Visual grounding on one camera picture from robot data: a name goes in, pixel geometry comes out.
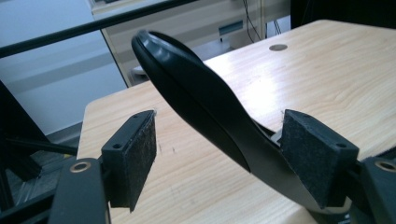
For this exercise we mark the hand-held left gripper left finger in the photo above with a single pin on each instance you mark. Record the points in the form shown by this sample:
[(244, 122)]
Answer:
[(130, 158)]

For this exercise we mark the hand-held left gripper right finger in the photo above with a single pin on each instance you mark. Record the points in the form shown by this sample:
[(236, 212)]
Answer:
[(314, 155)]

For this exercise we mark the white cabinet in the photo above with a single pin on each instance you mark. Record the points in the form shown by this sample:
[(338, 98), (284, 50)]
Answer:
[(46, 84)]

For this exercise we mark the round grey table grommet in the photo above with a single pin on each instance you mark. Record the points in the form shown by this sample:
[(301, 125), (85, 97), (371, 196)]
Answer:
[(278, 47)]

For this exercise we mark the black curtain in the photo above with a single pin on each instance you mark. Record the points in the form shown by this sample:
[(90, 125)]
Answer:
[(342, 12)]

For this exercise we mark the black frame strut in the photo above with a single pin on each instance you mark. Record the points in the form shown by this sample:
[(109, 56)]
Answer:
[(18, 130)]

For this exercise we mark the black horizontal frame bar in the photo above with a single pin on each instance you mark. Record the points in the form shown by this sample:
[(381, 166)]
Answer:
[(77, 31)]

